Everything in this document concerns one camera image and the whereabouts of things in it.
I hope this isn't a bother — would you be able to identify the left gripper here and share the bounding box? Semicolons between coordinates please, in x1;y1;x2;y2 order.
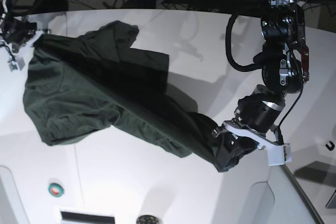
215;94;285;169

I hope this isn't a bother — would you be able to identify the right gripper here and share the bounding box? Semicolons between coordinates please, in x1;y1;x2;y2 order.
3;20;37;45

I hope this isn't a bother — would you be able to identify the dark green t-shirt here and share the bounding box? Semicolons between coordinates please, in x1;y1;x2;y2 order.
23;21;221;172

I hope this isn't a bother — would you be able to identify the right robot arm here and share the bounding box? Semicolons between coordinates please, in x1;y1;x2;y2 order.
1;0;36;46

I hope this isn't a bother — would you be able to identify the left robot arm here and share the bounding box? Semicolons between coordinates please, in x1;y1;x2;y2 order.
212;0;309;172

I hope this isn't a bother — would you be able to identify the grey metal tray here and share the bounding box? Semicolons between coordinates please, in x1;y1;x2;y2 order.
280;158;335;223

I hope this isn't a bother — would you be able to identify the black U-shaped hook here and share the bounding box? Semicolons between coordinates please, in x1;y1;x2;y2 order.
325;141;335;151

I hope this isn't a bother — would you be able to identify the black perforated round object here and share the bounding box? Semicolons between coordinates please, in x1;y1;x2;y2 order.
136;215;160;224

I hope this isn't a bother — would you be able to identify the green tape roll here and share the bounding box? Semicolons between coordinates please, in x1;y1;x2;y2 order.
48;183;64;198

